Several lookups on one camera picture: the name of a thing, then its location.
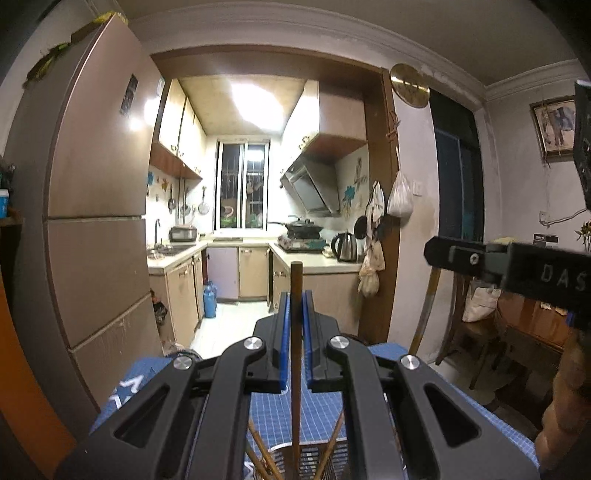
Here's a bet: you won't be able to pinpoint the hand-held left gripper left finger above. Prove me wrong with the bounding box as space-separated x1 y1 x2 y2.
54 291 293 480

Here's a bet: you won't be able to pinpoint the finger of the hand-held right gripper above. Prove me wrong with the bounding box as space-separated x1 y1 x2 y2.
424 235 511 280

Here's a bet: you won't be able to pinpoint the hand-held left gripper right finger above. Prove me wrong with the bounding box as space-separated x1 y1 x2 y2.
301 290 541 480

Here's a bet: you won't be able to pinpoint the blue perforated utensil holder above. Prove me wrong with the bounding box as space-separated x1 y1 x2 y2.
240 438 356 480

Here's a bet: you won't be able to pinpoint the white tote bag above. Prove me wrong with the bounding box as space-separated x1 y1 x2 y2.
462 279 503 323

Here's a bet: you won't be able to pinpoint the dark wooden chair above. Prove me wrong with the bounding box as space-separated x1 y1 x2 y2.
436 272 509 391

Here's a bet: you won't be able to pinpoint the beige kitchen base cabinets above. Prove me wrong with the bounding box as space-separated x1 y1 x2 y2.
147 240 365 352

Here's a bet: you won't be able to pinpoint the blue floor water bottle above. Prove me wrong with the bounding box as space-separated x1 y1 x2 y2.
202 281 219 319

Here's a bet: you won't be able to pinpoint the white hanging plastic bag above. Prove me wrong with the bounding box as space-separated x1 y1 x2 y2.
387 148 414 219

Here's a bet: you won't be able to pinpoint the dark room window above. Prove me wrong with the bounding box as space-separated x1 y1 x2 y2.
429 90 485 243

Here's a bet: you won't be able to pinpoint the hanging cloth bags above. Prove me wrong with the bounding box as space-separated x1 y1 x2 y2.
355 181 386 298

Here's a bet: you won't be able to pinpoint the gas stove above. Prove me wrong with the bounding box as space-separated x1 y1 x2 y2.
276 235 326 252

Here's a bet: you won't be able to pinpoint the steel electric kettle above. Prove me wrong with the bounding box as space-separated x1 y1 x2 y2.
331 232 360 263

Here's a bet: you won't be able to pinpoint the black wok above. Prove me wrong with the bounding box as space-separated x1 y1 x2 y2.
268 216 325 237

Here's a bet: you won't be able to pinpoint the framed elephant picture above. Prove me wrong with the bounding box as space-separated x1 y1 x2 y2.
529 97 578 160

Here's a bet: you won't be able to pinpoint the steel range hood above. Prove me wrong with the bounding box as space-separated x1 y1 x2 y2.
279 152 342 217

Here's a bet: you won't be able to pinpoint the barred kitchen window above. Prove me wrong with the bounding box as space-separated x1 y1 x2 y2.
213 138 271 230

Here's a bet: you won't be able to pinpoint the blue star print tablecloth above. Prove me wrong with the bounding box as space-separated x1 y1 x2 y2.
90 342 541 480

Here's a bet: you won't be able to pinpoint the kitchen ceiling light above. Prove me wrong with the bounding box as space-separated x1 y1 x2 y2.
231 76 296 125

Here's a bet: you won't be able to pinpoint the grey refrigerator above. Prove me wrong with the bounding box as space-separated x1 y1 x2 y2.
4 13 163 416

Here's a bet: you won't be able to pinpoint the orange wooden cabinet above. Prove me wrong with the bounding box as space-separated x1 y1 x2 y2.
0 217 77 480

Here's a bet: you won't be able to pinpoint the dark fridge magnet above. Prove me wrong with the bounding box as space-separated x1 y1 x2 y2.
120 74 139 116

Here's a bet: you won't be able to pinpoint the yellow green bundle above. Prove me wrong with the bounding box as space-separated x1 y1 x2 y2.
25 11 127 81

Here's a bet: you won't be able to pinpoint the gold wall clock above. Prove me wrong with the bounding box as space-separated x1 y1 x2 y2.
390 64 431 109

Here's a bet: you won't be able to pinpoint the brown kitchen wall cabinet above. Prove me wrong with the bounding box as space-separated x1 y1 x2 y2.
281 80 370 162

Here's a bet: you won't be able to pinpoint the cream kitchen wall cabinets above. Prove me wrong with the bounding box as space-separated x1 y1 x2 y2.
150 78 206 181

